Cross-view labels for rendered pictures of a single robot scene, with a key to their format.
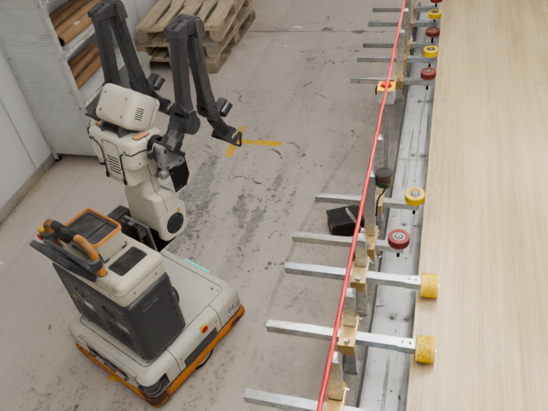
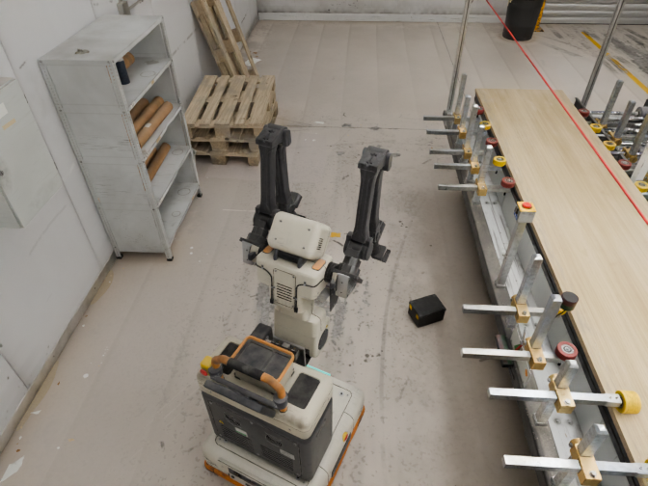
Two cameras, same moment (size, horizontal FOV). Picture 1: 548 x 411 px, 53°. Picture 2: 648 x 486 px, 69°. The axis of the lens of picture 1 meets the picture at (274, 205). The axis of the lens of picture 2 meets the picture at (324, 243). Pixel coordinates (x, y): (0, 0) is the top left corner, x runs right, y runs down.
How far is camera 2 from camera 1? 1.02 m
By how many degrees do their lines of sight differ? 12
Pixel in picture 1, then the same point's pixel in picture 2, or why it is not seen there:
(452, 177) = (581, 285)
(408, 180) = (510, 280)
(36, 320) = (145, 439)
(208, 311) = (345, 418)
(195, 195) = not seen: hidden behind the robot
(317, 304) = (424, 393)
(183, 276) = not seen: hidden behind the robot
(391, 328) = (560, 433)
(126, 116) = (310, 247)
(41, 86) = (114, 188)
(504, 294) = not seen: outside the picture
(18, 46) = (93, 150)
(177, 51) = (370, 184)
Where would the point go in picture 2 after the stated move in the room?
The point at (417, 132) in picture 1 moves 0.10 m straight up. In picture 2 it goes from (498, 232) to (501, 220)
